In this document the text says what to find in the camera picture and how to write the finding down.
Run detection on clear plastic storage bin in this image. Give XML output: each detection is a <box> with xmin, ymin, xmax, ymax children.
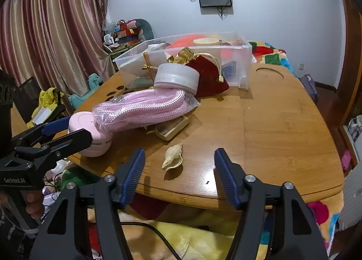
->
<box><xmin>113</xmin><ymin>32</ymin><xmax>253</xmax><ymax>91</ymax></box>

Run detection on cluttered side table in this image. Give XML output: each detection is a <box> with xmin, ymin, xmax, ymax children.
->
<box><xmin>102</xmin><ymin>18</ymin><xmax>142</xmax><ymax>57</ymax></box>

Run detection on pink striped curtain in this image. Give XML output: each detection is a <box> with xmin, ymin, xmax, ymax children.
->
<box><xmin>0</xmin><ymin>0</ymin><xmax>116</xmax><ymax>94</ymax></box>

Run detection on cream seashell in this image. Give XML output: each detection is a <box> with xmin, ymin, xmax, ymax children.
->
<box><xmin>162</xmin><ymin>143</ymin><xmax>184</xmax><ymax>171</ymax></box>

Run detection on person's left hand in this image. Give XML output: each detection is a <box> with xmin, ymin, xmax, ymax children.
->
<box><xmin>24</xmin><ymin>191</ymin><xmax>44</xmax><ymax>219</ymax></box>

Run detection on cream rectangular soap dish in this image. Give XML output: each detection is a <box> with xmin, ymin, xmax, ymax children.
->
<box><xmin>154</xmin><ymin>115</ymin><xmax>189</xmax><ymax>141</ymax></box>

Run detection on pink mesh hose in bag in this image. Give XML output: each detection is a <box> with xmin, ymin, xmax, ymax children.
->
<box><xmin>92</xmin><ymin>88</ymin><xmax>201</xmax><ymax>136</ymax></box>

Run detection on yellow cloth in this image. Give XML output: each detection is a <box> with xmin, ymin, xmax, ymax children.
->
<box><xmin>31</xmin><ymin>87</ymin><xmax>66</xmax><ymax>121</ymax></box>

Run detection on white round jar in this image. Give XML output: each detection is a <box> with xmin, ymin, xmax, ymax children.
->
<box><xmin>154</xmin><ymin>63</ymin><xmax>200</xmax><ymax>94</ymax></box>

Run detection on red velvet drawstring pouch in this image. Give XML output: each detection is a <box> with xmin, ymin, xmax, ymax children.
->
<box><xmin>187</xmin><ymin>56</ymin><xmax>230</xmax><ymax>98</ymax></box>

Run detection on grey pillow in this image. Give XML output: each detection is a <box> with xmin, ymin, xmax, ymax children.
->
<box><xmin>133</xmin><ymin>18</ymin><xmax>155</xmax><ymax>41</ymax></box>

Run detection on blue card packet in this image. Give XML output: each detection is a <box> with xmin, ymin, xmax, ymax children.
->
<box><xmin>221</xmin><ymin>61</ymin><xmax>237</xmax><ymax>77</ymax></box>

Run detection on wooden desk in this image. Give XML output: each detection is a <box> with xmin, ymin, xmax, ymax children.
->
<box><xmin>68</xmin><ymin>62</ymin><xmax>345</xmax><ymax>211</ymax></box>

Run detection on teal plush toy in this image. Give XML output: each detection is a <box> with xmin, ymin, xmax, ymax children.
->
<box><xmin>68</xmin><ymin>73</ymin><xmax>103</xmax><ymax>109</ymax></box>

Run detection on black cable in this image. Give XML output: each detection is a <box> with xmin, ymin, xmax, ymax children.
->
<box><xmin>120</xmin><ymin>221</ymin><xmax>183</xmax><ymax>260</ymax></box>

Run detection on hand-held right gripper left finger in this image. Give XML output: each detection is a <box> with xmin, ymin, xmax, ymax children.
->
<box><xmin>29</xmin><ymin>148</ymin><xmax>146</xmax><ymax>260</ymax></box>

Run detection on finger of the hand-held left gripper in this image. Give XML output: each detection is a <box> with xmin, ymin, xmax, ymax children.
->
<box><xmin>11</xmin><ymin>116</ymin><xmax>71</xmax><ymax>150</ymax></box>
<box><xmin>34</xmin><ymin>128</ymin><xmax>92</xmax><ymax>164</ymax></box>

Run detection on orange cloth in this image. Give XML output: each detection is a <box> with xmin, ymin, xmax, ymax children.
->
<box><xmin>165</xmin><ymin>36</ymin><xmax>230</xmax><ymax>60</ymax></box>

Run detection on pink round jar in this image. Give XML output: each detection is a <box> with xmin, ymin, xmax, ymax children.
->
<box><xmin>68</xmin><ymin>111</ymin><xmax>113</xmax><ymax>158</ymax></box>

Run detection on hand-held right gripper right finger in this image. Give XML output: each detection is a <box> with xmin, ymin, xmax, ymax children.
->
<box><xmin>214</xmin><ymin>148</ymin><xmax>329</xmax><ymax>260</ymax></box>

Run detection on gold organza gift bag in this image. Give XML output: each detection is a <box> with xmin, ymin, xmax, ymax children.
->
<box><xmin>167</xmin><ymin>47</ymin><xmax>197</xmax><ymax>65</ymax></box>

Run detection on round wooden lid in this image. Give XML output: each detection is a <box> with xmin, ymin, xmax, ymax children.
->
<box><xmin>193</xmin><ymin>38</ymin><xmax>220</xmax><ymax>46</ymax></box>

